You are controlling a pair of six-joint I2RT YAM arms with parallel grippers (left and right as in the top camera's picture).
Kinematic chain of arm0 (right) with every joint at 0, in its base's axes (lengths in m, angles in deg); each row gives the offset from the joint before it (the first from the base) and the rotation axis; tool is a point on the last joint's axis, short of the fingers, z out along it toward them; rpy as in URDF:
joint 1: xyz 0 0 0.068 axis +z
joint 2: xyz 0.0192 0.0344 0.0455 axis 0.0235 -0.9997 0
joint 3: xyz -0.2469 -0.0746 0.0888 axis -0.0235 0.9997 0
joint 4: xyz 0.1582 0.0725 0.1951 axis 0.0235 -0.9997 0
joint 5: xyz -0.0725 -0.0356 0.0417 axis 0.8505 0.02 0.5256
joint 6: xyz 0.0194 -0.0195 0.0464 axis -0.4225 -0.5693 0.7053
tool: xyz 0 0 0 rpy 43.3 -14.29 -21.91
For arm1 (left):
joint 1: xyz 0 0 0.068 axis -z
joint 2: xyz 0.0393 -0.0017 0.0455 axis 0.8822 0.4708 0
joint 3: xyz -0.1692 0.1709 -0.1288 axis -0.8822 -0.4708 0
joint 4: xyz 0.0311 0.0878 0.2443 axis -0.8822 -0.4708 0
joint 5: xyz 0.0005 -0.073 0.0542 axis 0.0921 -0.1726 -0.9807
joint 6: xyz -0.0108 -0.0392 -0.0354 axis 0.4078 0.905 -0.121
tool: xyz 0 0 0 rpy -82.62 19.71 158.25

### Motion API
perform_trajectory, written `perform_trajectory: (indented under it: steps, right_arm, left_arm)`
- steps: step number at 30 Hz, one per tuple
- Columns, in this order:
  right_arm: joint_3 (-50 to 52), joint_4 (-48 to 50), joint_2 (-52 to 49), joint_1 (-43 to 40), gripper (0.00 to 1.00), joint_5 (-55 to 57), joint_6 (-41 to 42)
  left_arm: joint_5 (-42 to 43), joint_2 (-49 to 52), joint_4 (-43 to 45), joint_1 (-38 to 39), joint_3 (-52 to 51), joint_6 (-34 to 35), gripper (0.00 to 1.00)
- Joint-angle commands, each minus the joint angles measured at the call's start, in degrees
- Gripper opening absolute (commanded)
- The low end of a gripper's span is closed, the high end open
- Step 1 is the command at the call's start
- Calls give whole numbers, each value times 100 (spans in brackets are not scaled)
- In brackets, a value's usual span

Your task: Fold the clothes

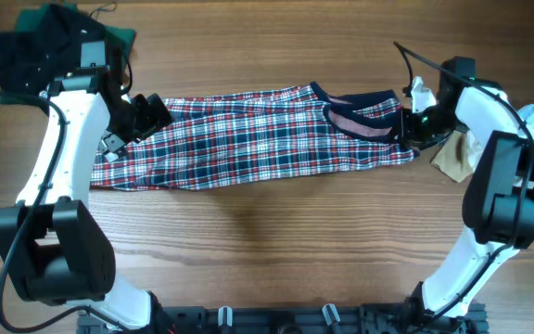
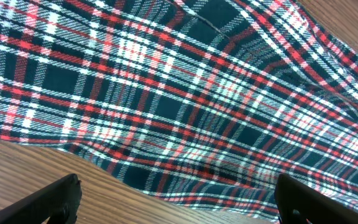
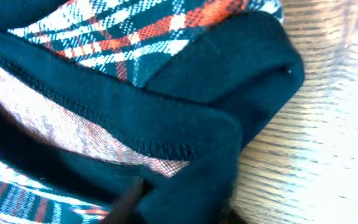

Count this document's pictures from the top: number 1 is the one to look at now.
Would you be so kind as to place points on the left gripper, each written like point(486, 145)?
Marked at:
point(150, 121)

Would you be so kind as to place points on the green cloth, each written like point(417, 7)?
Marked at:
point(28, 20)

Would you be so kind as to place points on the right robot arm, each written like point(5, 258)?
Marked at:
point(498, 206)

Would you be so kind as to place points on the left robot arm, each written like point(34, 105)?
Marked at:
point(53, 250)

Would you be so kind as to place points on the black polo shirt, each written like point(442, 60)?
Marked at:
point(31, 59)

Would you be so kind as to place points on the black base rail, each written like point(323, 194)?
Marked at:
point(367, 318)

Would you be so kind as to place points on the plaid navy red shirt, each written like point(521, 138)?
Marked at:
point(241, 138)

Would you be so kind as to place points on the cream and tan garment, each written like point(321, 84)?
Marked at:
point(459, 156)

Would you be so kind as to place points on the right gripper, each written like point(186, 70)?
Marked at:
point(412, 128)

